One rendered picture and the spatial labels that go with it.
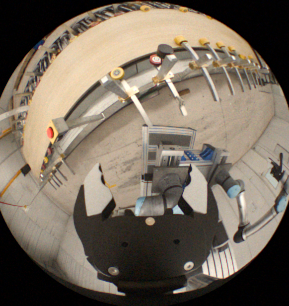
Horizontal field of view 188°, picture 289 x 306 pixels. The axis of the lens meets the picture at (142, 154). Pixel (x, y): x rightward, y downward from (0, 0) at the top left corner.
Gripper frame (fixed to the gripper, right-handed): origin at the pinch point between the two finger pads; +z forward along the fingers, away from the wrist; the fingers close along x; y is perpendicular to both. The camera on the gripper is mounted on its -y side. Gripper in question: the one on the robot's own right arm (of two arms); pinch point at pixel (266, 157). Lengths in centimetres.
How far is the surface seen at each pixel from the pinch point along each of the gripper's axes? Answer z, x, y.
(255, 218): -52, 168, 130
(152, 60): 41, -79, -41
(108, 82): 15, -95, -17
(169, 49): 19, -75, -34
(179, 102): 45, -61, -15
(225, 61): 27, -32, -54
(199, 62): 31, -54, -42
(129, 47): 42, -93, -54
